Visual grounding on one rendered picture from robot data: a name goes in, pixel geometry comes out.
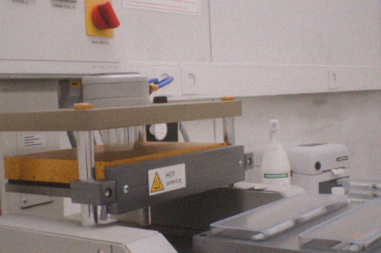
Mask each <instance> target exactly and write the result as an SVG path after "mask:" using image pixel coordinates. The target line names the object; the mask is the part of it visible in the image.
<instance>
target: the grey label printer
mask: <svg viewBox="0 0 381 253"><path fill-rule="evenodd" d="M280 144H281V146H282V147H283V148H284V150H285V151H286V155H287V158H288V161H289V164H290V177H291V186H298V187H301V188H302V189H303V190H304V191H306V192H308V193H318V194H330V195H332V194H331V189H332V188H337V187H340V188H341V187H343V186H342V184H337V180H339V179H342V178H351V164H350V156H349V151H348V148H347V147H346V146H344V145H342V144H335V143H311V142H283V143H280ZM268 145H269V144H267V145H262V146H257V147H255V148H253V149H251V151H250V152H253V157H254V169H251V170H249V183H252V184H261V170H260V167H261V163H262V160H263V155H264V152H265V149H266V148H267V146H268Z"/></svg>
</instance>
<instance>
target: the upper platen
mask: <svg viewBox="0 0 381 253"><path fill-rule="evenodd" d="M223 146H226V143H217V142H142V141H134V136H133V126H132V127H125V128H117V129H104V130H103V144H101V145H96V146H94V156H95V169H96V178H103V179H105V174H104V168H105V167H106V166H111V165H119V164H123V163H131V162H135V161H144V160H148V159H152V158H160V157H165V156H173V155H177V154H186V153H190V152H194V151H198V150H206V149H210V148H219V147H223ZM3 167H4V177H5V178H6V179H8V183H7V184H5V191H6V192H17V193H25V194H33V195H47V196H56V197H62V198H71V186H70V181H71V180H76V179H79V178H78V154H77V148H69V149H62V150H52V151H46V152H41V153H35V154H25V155H18V156H8V157H4V158H3Z"/></svg>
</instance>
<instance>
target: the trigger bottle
mask: <svg viewBox="0 0 381 253"><path fill-rule="evenodd" d="M269 129H270V131H268V139H269V145H268V146H267V148H266V149H265V152H264V155H263V160H262V163H261V167H260V170H261V183H262V184H277V185H289V186H291V177H290V164H289V161H288V158H287V155H286V151H285V150H284V148H283V147H282V146H281V144H280V131H278V129H279V122H278V120H277V119H270V120H269Z"/></svg>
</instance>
